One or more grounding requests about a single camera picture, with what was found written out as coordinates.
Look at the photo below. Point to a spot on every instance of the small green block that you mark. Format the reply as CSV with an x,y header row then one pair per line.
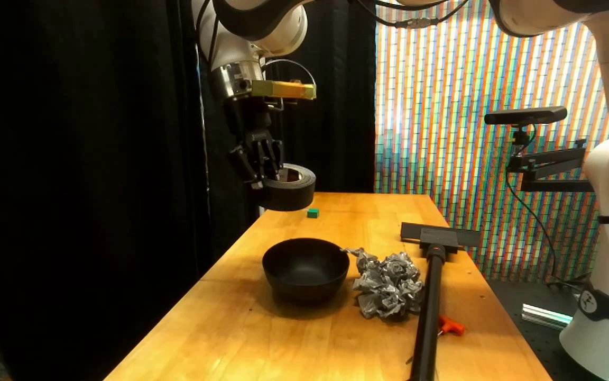
x,y
310,211

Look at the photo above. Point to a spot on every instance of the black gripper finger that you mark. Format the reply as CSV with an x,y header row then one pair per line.
x,y
243,169
272,158

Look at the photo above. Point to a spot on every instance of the black stereo camera bar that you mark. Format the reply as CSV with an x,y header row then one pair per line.
x,y
527,114

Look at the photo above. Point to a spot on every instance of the small orange tool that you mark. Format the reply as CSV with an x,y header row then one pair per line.
x,y
453,327

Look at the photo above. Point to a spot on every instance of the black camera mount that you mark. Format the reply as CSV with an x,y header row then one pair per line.
x,y
550,161

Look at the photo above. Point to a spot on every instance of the grey gaffer tape roll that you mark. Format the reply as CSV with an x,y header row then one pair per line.
x,y
297,195

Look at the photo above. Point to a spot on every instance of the yellow green taped wrist camera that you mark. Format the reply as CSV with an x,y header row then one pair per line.
x,y
284,90

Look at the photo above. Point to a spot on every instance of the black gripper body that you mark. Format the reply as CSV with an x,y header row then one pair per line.
x,y
252,124

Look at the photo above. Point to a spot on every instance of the white floor strip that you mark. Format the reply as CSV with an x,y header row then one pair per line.
x,y
544,314

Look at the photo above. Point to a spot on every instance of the crumpled silver foil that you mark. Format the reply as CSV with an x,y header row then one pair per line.
x,y
390,285

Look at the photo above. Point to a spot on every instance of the black bowl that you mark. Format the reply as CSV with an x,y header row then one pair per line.
x,y
305,276

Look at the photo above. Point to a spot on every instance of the striped iridescent backdrop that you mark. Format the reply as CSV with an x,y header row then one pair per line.
x,y
444,128

